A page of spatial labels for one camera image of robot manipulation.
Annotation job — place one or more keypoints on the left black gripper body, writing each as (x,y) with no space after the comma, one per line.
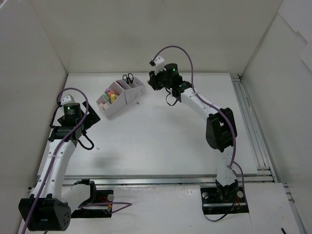
(92,117)

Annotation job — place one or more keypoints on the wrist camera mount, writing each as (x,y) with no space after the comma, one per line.
(67,99)
(158,63)

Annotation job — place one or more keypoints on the white pink desk organizer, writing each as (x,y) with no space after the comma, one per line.
(126,96)

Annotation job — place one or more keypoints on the black handled scissors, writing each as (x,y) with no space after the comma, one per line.
(128,78)

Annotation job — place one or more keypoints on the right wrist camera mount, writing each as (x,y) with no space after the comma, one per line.
(158,63)

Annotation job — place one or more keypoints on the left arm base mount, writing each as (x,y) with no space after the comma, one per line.
(100,196)

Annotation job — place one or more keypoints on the aluminium rail frame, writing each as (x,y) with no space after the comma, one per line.
(151,143)

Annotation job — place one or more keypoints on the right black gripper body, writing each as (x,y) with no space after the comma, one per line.
(154,81)

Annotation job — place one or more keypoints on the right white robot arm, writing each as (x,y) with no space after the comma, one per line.
(221,131)

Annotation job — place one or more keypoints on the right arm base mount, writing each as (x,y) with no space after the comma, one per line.
(213,204)

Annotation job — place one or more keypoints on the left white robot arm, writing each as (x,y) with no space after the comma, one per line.
(47,209)

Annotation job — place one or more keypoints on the yellow highlighter marker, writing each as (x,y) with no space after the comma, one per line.
(113,97)

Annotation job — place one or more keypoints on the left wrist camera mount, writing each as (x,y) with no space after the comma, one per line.
(67,99)

